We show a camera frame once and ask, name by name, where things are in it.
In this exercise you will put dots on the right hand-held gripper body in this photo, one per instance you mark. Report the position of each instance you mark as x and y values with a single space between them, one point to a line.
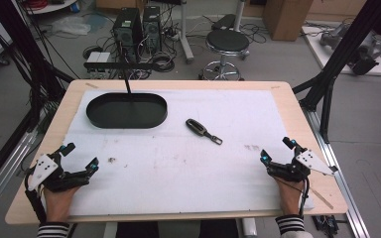
311 160

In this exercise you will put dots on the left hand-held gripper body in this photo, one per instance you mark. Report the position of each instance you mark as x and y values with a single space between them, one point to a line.
43 168

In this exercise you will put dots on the person's left hand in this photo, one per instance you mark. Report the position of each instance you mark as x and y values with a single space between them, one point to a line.
59 205

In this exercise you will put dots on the person's right hand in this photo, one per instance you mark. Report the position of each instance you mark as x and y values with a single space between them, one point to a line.
289 198

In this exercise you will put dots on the thin wooden stick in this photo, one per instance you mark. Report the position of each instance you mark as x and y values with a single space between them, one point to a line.
322 199

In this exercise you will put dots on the black oval tray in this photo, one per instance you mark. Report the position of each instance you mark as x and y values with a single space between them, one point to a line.
126 111

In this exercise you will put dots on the dark hand tool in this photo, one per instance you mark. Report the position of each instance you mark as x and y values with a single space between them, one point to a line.
198 126

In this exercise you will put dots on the white foam mat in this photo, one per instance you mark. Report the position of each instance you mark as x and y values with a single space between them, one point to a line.
178 172

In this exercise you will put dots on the white box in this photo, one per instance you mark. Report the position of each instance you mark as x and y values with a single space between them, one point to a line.
98 57

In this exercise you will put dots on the white floor platform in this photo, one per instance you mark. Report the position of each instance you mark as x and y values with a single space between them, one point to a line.
317 49

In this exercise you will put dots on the black T-shaped stand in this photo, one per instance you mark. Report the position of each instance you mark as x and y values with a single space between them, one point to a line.
119 65

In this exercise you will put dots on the person's legs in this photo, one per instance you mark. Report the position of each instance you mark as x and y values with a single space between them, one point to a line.
175 229

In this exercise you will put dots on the grey robot device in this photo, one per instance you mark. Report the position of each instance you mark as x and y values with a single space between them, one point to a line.
363 53

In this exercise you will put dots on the black round stool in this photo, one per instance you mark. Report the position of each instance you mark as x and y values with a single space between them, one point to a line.
227 41

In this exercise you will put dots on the clear plastic bag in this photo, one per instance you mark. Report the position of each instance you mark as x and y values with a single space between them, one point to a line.
71 25

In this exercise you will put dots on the brown wooden cabinet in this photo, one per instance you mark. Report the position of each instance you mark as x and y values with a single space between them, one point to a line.
286 18

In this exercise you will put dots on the large black computer tower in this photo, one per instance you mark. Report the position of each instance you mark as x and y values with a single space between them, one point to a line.
127 33

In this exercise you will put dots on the white round table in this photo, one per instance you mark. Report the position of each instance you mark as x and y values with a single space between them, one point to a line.
51 6

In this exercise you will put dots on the white table leg stand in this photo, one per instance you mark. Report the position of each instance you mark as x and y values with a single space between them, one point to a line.
186 36

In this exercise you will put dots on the slim black computer tower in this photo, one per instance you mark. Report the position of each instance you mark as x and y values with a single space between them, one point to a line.
152 28

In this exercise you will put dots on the aluminium rail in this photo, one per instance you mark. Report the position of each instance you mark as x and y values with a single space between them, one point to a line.
337 172
0 185

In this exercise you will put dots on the black metal frame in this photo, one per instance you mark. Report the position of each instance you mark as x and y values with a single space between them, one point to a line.
340 56
16 43

